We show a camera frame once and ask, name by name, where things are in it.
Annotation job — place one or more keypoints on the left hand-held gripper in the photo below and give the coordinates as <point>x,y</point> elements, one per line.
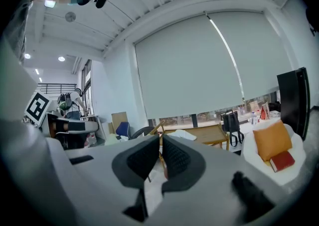
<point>37,106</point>

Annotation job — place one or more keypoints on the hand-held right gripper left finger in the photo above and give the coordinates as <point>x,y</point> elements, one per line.
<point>135,163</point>

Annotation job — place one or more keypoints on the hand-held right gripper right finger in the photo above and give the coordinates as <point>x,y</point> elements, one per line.
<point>183,163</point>

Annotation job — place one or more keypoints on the person's left forearm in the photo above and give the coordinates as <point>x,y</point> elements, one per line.
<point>51,126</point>

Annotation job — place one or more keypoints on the black metal railing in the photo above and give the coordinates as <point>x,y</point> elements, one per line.
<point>57,85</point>

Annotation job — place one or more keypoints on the pale green cloth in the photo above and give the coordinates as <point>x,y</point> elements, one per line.
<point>113,139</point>

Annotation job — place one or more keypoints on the wooden tray table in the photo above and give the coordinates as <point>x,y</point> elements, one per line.
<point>202,135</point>

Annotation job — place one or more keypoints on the dark blue padded chair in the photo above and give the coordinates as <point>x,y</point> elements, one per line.
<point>123,129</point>

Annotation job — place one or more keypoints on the dark framed window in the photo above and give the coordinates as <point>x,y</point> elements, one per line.
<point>194,119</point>

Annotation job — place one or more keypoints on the cardboard sheet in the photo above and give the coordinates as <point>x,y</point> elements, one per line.
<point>119,120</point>

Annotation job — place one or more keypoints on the round ceiling light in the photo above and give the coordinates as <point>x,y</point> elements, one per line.
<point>27,56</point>
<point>61,58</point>

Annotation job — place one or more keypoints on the black backpack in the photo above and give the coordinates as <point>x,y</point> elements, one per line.
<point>230,121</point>

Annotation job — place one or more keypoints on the person's grey sweatshirt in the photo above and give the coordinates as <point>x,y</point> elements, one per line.
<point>18,35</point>

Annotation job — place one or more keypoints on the orange cushion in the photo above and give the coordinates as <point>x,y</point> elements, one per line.
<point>272,140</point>

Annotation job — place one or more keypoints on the wide grey roller blind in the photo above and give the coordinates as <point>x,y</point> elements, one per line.
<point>187,70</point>

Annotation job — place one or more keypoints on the red paper bag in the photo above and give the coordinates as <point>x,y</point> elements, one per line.
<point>263,114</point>

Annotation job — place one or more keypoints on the round smoke detector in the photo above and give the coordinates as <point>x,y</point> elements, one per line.
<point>70,16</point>

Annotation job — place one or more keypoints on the red book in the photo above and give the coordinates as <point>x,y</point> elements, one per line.
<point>282,161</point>

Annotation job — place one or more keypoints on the square ceiling light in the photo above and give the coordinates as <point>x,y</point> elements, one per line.
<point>49,3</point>

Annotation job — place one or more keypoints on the black bag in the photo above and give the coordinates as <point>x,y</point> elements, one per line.
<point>274,106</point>

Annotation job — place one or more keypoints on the teal face mask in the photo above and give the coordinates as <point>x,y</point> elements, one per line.
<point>74,1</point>

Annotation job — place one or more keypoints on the white armchair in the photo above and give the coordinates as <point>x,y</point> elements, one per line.
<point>297,155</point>

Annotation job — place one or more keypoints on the narrow grey roller blind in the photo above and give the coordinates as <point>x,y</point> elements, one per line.
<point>256,53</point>

